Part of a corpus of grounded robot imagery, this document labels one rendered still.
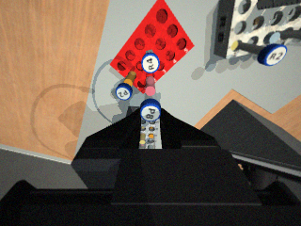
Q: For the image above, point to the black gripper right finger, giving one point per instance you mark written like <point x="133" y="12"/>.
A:
<point x="183" y="135"/>

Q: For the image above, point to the grey bench mat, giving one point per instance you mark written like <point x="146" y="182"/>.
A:
<point x="197" y="82"/>

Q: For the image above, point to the red test tube rack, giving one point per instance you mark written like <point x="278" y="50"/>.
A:
<point x="146" y="36"/>

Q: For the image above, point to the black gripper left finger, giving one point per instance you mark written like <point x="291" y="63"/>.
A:
<point x="118" y="134"/>

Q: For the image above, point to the white test tube rack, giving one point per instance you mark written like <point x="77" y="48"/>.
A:
<point x="230" y="22"/>

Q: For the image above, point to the grey test tube rack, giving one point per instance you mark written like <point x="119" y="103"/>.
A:
<point x="147" y="125"/>

